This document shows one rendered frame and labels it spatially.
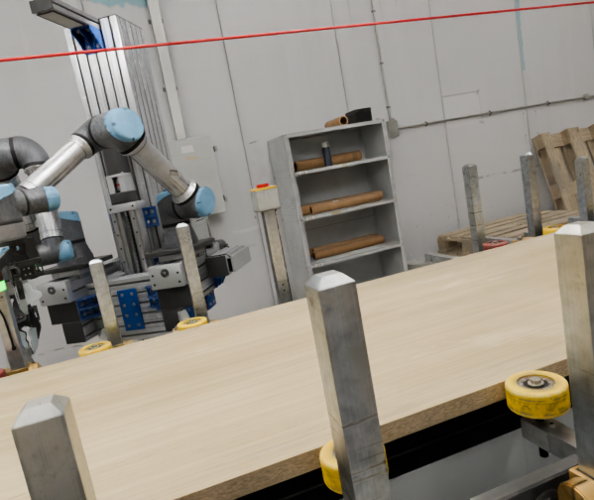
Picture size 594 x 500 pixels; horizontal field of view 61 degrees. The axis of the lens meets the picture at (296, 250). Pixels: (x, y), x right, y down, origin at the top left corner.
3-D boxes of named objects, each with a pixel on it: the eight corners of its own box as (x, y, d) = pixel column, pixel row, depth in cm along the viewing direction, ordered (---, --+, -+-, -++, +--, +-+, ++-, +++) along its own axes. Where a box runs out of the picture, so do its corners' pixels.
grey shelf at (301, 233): (299, 316, 447) (266, 141, 424) (387, 292, 475) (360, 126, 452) (318, 327, 405) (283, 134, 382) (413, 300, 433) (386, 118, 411)
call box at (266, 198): (254, 214, 156) (249, 189, 155) (275, 209, 158) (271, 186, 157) (259, 214, 149) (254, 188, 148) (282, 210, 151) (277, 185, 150)
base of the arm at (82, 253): (71, 261, 228) (65, 240, 227) (100, 256, 225) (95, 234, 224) (50, 268, 214) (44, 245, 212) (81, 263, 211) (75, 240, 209)
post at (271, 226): (285, 349, 162) (258, 211, 155) (299, 345, 163) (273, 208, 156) (290, 353, 157) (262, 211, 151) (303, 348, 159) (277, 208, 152)
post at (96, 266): (128, 418, 148) (88, 260, 140) (140, 415, 149) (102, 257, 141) (128, 423, 144) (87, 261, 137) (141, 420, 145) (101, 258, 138)
